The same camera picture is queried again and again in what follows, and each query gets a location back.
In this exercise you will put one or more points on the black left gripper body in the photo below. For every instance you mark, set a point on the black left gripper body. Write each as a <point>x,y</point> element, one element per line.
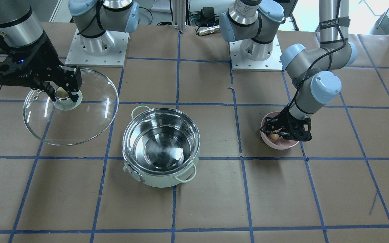
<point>286,120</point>

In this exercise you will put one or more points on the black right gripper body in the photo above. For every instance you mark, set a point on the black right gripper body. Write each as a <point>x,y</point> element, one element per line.
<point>41,57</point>

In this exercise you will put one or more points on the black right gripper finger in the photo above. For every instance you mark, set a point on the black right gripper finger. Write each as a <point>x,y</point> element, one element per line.
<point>72,81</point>
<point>48,89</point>

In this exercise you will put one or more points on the beige egg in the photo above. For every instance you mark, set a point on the beige egg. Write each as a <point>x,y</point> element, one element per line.
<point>273,136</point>

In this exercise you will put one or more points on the glass pot lid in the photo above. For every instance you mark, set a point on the glass pot lid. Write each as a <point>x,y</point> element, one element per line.
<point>63,122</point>

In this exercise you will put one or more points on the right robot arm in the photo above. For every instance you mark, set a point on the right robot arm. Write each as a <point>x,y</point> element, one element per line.
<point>20,25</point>

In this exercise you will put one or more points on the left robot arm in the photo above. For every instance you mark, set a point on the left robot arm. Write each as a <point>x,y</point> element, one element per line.
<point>256,22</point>

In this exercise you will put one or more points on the steel pot with green body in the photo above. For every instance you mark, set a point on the steel pot with green body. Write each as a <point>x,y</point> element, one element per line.
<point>160,147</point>

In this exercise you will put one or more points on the pink bowl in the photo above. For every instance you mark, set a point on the pink bowl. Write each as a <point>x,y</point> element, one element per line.
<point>280,143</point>

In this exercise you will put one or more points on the black power adapter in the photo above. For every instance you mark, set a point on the black power adapter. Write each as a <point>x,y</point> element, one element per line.
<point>207,12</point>

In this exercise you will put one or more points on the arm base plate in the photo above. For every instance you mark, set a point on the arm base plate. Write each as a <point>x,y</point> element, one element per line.
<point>247,55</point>
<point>108,50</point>

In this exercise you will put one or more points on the aluminium frame post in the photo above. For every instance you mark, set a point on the aluminium frame post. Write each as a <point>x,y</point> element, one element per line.
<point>179,14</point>

